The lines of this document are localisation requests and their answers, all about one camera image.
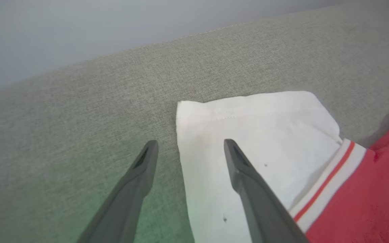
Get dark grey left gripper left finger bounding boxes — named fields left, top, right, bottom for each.
left=76, top=140, right=159, bottom=243

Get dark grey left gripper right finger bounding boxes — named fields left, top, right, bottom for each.
left=224, top=139, right=309, bottom=243

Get red and white shirt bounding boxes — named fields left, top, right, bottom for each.
left=176, top=90, right=389, bottom=243

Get grey fabric sofa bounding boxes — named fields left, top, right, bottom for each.
left=0, top=3, right=389, bottom=243

